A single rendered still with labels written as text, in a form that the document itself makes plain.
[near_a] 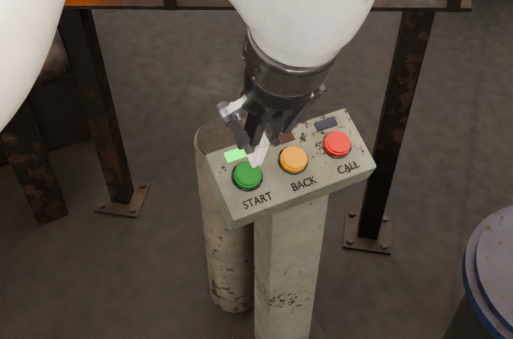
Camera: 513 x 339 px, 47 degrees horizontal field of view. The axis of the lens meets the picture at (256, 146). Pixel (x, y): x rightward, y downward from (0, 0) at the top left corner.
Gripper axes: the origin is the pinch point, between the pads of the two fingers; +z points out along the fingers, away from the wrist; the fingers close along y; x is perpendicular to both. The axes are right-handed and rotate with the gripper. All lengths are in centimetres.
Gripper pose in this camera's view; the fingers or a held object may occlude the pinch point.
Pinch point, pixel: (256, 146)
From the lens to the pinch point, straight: 77.0
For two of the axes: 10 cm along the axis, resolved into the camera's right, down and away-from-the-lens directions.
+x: 4.0, 8.5, -3.3
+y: -9.0, 3.1, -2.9
